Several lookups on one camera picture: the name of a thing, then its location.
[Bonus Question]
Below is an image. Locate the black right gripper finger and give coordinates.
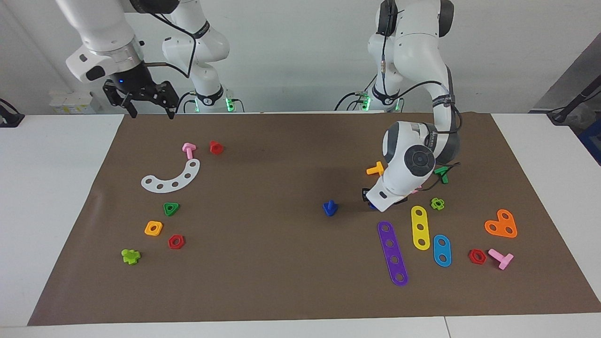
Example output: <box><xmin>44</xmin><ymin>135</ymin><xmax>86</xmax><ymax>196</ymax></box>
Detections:
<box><xmin>103</xmin><ymin>80</ymin><xmax>139</xmax><ymax>119</ymax></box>
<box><xmin>157</xmin><ymin>81</ymin><xmax>179</xmax><ymax>119</ymax></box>

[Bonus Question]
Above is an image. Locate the yellow three-hole plastic strip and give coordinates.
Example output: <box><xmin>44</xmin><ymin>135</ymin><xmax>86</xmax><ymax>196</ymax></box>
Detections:
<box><xmin>411</xmin><ymin>206</ymin><xmax>431</xmax><ymax>251</ymax></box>

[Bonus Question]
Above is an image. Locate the white boxes stack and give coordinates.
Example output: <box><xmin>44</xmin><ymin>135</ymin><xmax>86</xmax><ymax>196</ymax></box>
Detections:
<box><xmin>49</xmin><ymin>92</ymin><xmax>94</xmax><ymax>115</ymax></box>

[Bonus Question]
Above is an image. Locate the purple four-hole plastic strip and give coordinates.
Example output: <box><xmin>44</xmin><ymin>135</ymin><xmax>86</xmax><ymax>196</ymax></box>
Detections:
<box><xmin>378</xmin><ymin>221</ymin><xmax>409</xmax><ymax>287</ymax></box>

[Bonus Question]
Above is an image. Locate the blue two-hole plastic strip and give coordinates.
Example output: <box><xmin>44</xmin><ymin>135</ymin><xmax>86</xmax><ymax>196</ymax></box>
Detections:
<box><xmin>433</xmin><ymin>234</ymin><xmax>452</xmax><ymax>268</ymax></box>

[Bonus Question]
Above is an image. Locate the white curved five-hole plate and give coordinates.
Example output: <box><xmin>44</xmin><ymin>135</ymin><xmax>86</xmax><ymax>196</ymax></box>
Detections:
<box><xmin>141</xmin><ymin>159</ymin><xmax>201</xmax><ymax>193</ymax></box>

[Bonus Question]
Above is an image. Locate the orange heart-shaped plastic plate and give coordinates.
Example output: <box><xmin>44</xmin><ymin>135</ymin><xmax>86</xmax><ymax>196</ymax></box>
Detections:
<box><xmin>484</xmin><ymin>209</ymin><xmax>518</xmax><ymax>238</ymax></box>

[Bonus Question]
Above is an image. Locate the brown table mat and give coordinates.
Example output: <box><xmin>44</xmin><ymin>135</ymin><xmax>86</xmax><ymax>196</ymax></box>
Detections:
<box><xmin>27</xmin><ymin>113</ymin><xmax>601</xmax><ymax>326</ymax></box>

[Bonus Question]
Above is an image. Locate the black stand pole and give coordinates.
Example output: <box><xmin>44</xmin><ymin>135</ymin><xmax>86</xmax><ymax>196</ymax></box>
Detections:
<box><xmin>547</xmin><ymin>74</ymin><xmax>601</xmax><ymax>125</ymax></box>

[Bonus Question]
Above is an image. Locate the blue crate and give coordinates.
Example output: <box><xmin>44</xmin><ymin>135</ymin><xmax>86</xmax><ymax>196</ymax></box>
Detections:
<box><xmin>578</xmin><ymin>120</ymin><xmax>601</xmax><ymax>166</ymax></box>

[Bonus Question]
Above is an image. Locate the black base cable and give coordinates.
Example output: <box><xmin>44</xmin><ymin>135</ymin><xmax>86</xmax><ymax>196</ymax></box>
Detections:
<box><xmin>334</xmin><ymin>91</ymin><xmax>372</xmax><ymax>112</ymax></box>
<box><xmin>177</xmin><ymin>92</ymin><xmax>196</xmax><ymax>114</ymax></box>

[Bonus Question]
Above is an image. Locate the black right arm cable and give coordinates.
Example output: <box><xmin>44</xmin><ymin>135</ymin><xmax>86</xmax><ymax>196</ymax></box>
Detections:
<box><xmin>141</xmin><ymin>12</ymin><xmax>209</xmax><ymax>79</ymax></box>

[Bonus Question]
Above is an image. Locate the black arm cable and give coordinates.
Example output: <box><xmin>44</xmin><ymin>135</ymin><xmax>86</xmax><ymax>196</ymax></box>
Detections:
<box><xmin>141</xmin><ymin>12</ymin><xmax>209</xmax><ymax>79</ymax></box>
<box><xmin>379</xmin><ymin>0</ymin><xmax>463</xmax><ymax>174</ymax></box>

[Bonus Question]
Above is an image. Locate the black desk mount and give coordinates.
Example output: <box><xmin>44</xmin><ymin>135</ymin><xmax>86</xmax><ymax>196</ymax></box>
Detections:
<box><xmin>0</xmin><ymin>99</ymin><xmax>25</xmax><ymax>128</ymax></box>

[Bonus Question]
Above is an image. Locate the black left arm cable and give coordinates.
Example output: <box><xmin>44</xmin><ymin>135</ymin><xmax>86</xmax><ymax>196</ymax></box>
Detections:
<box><xmin>379</xmin><ymin>0</ymin><xmax>463</xmax><ymax>174</ymax></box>

